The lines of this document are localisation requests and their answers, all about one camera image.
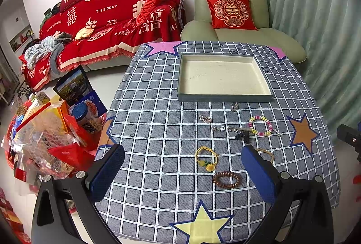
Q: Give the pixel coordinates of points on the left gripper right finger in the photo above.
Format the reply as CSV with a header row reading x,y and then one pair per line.
x,y
313,222

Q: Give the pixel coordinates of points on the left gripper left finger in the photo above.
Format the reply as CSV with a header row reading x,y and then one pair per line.
x,y
52,222

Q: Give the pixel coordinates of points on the black hair claw clip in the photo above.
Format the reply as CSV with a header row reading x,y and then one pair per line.
x,y
243,136

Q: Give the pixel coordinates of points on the silver heart pendant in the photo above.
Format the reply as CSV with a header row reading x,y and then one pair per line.
x,y
205,119

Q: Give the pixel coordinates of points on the silver star hair clip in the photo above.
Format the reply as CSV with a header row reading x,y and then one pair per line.
x,y
238,129

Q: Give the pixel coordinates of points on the cream jewelry tray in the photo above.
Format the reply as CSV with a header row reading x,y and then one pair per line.
x,y
221,78

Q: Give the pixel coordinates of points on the clear plastic gift bags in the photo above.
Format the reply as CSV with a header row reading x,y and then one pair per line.
x,y
27,154

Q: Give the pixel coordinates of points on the orange gift box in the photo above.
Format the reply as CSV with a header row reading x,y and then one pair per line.
x,y
45,126

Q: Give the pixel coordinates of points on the blue lidded jar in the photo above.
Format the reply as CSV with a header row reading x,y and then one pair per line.
x,y
81,113

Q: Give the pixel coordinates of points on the blue snack box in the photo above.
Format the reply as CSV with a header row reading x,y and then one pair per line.
x,y
97,112

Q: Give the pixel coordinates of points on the dark landscape box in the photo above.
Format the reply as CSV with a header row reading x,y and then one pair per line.
x,y
73,86

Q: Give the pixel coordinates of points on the teal curtain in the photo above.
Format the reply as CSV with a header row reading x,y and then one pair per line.
x,y
329,31

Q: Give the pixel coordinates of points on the grey checked tablecloth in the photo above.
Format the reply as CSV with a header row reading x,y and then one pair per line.
x,y
176,166

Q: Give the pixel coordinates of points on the red embroidered cushion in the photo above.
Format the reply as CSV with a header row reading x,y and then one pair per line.
x,y
231,14

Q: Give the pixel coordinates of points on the pile of grey clothes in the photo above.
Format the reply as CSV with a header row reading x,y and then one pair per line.
x,y
50,45

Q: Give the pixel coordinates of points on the round beige plush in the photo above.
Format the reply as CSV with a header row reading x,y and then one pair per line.
x,y
84,33

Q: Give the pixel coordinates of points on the green armchair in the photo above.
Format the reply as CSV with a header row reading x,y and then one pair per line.
x,y
200,29

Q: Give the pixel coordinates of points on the red covered sofa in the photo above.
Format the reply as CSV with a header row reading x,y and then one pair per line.
x,y
114,33

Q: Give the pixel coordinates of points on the red fan cushion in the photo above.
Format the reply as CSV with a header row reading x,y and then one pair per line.
x,y
146,9

